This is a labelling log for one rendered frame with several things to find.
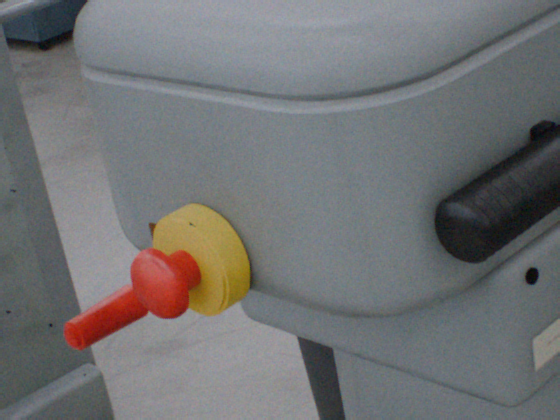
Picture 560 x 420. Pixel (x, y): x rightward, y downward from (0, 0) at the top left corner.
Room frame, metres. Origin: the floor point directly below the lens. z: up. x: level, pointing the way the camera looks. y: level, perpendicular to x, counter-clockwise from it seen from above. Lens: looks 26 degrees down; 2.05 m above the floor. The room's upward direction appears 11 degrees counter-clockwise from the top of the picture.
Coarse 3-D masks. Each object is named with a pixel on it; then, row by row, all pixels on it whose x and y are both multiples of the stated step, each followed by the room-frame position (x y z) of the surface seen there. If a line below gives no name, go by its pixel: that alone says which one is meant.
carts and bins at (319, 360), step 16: (304, 352) 2.66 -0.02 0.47; (320, 352) 2.59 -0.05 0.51; (320, 368) 2.61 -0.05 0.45; (336, 368) 2.56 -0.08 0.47; (320, 384) 2.62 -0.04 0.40; (336, 384) 2.57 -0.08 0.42; (320, 400) 2.65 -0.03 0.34; (336, 400) 2.58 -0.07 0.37; (320, 416) 2.68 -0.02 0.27; (336, 416) 2.60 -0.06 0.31
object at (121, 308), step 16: (128, 288) 0.68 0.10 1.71; (96, 304) 0.67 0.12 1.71; (112, 304) 0.67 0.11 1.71; (128, 304) 0.67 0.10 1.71; (80, 320) 0.66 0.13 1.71; (96, 320) 0.66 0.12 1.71; (112, 320) 0.66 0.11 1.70; (128, 320) 0.67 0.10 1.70; (80, 336) 0.65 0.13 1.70; (96, 336) 0.66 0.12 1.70
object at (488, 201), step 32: (544, 128) 0.58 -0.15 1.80; (512, 160) 0.55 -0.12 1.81; (544, 160) 0.55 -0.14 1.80; (480, 192) 0.52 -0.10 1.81; (512, 192) 0.52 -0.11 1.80; (544, 192) 0.53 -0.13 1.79; (448, 224) 0.52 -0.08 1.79; (480, 224) 0.50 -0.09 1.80; (512, 224) 0.51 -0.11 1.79; (480, 256) 0.51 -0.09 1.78
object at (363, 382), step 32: (352, 384) 0.73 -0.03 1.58; (384, 384) 0.71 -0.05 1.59; (416, 384) 0.68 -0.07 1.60; (544, 384) 0.64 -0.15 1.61; (352, 416) 0.74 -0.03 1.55; (384, 416) 0.71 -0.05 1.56; (416, 416) 0.69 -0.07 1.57; (448, 416) 0.67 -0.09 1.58; (480, 416) 0.65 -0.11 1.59; (512, 416) 0.64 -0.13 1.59; (544, 416) 0.64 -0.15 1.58
